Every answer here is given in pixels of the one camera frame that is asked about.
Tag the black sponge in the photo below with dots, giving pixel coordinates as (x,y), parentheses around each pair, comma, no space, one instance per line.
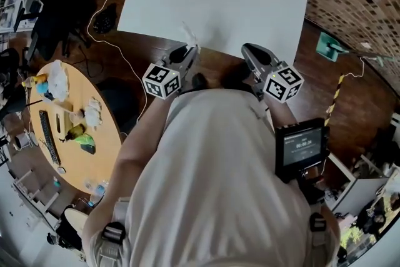
(89,149)

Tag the person's right forearm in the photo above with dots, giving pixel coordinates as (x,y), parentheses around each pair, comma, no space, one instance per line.
(282,115)

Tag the white partition desk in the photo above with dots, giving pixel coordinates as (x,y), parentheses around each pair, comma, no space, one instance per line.
(353,184)

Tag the round wooden table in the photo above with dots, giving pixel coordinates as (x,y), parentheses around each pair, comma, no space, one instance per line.
(75,165)

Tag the person's right shoe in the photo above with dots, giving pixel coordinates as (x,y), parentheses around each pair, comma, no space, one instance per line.
(232,81)

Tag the yellow black hazard tape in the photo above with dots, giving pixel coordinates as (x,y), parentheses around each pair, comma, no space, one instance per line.
(336,93)

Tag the yellow bottle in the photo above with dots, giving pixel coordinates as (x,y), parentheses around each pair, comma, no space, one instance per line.
(32,81)

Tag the black keyboard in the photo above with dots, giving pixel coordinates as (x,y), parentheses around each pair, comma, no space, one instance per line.
(49,137)

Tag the white wall socket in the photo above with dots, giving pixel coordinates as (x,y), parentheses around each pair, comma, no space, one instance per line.
(365,45)

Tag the white tissue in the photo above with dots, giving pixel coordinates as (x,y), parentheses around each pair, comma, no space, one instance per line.
(190,36)

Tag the green plastic bag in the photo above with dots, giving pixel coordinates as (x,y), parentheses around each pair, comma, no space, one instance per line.
(85,139)

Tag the blue cloth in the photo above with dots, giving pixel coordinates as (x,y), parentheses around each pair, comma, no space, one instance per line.
(42,87)

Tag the black garbage bag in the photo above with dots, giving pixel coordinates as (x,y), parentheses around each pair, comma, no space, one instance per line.
(104,20)

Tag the white computer mouse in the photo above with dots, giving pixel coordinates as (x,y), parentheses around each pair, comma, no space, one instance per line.
(61,170)

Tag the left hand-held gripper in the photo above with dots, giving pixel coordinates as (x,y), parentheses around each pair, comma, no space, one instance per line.
(162,81)

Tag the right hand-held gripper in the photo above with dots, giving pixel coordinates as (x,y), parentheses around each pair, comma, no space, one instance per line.
(282,84)

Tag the wooden stool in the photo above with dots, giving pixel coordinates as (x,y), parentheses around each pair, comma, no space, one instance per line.
(76,219)

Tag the white cup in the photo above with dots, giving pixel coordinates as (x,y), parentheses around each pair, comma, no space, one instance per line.
(22,140)

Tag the black round stool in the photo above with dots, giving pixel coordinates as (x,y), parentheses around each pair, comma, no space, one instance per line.
(120,103)

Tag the teal container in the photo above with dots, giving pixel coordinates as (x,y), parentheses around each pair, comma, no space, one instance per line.
(326,47)

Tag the brown tape roll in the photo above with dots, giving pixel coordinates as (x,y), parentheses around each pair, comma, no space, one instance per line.
(78,115)

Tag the crumpled white plastic bag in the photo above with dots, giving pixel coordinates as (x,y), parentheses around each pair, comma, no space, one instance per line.
(57,81)

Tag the dark olive bottle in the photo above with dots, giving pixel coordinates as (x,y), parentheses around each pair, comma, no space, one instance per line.
(75,132)

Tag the wooden slotted box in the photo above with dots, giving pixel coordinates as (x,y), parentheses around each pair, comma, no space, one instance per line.
(64,117)

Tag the white rectangular table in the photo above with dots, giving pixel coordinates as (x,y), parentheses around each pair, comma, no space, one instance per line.
(218,0)

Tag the person's left forearm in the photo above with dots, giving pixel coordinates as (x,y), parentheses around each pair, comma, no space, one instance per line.
(140,128)

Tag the person's shoe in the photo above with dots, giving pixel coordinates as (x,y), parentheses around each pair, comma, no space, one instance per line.
(232,81)
(198,79)

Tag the person's left shoe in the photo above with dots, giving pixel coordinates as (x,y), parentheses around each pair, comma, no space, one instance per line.
(198,79)

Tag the black chest monitor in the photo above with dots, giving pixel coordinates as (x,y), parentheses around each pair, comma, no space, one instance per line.
(301,147)

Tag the black office chair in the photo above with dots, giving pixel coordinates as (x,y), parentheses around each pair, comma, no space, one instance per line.
(47,25)

